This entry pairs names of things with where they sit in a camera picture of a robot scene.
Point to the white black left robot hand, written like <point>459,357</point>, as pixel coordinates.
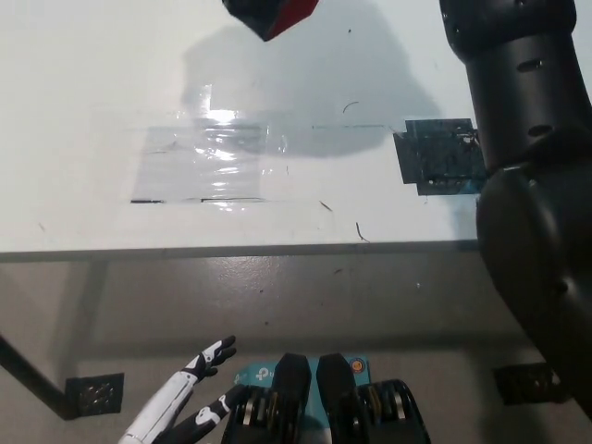
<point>162,407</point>

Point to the grey black plastic bag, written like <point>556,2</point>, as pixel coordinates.
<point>259,18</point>

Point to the black teal robot body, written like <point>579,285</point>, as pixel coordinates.
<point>291,384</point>

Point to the black slanted table leg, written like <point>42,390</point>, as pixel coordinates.
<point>28,367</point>

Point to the thin black tape strip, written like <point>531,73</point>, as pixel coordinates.
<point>148,201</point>

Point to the clear tape patch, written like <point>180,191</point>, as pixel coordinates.
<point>194,171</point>

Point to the black tape patch on table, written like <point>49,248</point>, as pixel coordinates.
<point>435,157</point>

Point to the black table leg bracket left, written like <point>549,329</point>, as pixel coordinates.
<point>92,395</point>

